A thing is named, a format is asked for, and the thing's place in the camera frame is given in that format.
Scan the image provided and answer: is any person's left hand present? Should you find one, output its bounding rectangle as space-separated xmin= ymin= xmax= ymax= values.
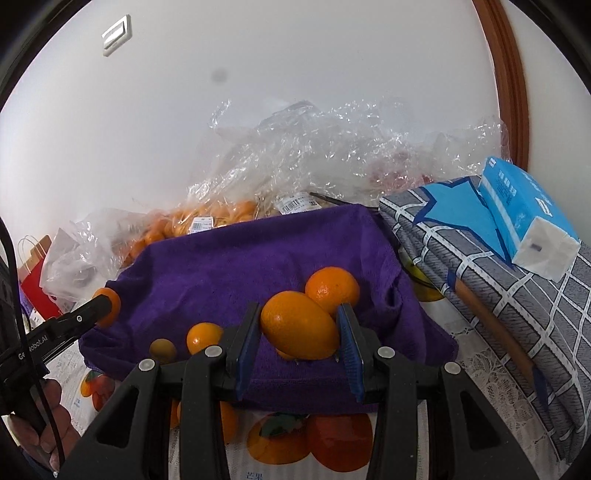
xmin=9 ymin=378 xmax=72 ymax=472

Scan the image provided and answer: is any blue tissue pack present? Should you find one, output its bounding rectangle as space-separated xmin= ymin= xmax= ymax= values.
xmin=478 ymin=157 xmax=580 ymax=281

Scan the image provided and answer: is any small green brown fruit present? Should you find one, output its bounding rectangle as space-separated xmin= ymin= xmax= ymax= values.
xmin=150 ymin=339 xmax=178 ymax=364

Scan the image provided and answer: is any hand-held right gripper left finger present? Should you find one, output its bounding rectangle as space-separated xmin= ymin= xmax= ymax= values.
xmin=65 ymin=302 xmax=264 ymax=480

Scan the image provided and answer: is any thin black rod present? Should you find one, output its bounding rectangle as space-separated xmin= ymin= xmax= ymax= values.
xmin=309 ymin=191 xmax=370 ymax=208

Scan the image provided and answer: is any white light switch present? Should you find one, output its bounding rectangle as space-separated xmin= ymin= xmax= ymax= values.
xmin=102 ymin=15 xmax=132 ymax=57

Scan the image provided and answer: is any fruit print plastic tablecloth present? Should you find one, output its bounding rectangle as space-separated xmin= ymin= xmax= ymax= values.
xmin=46 ymin=263 xmax=573 ymax=480

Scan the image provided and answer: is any wooden stick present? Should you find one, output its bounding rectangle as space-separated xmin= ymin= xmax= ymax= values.
xmin=455 ymin=277 xmax=550 ymax=411

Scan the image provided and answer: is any crinkled clear plastic wrap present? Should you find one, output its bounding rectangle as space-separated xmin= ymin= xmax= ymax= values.
xmin=189 ymin=97 xmax=504 ymax=217

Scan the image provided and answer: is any black cable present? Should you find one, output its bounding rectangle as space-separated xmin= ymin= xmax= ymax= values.
xmin=0 ymin=219 xmax=65 ymax=469

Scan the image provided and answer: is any purple towel covered tray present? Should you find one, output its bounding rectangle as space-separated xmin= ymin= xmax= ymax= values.
xmin=78 ymin=203 xmax=458 ymax=414

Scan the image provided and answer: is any grey checked cloth bundle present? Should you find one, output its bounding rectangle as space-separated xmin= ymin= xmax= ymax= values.
xmin=379 ymin=175 xmax=591 ymax=467

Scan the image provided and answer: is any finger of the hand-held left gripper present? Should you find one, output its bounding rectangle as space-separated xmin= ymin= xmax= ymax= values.
xmin=46 ymin=293 xmax=114 ymax=344

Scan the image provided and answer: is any red paper bag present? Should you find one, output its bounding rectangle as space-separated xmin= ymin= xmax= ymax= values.
xmin=17 ymin=234 xmax=63 ymax=320

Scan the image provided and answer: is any clear plastic bag of oranges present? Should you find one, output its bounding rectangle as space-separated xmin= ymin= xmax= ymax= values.
xmin=117 ymin=185 xmax=278 ymax=268

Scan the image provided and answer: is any white plastic bag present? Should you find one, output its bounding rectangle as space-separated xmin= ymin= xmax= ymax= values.
xmin=41 ymin=228 xmax=93 ymax=303

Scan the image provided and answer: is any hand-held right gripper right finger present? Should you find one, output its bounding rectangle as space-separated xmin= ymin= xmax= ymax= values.
xmin=336 ymin=302 xmax=539 ymax=480

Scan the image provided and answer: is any brown wooden door frame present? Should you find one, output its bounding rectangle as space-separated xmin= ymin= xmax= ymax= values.
xmin=473 ymin=0 xmax=529 ymax=169

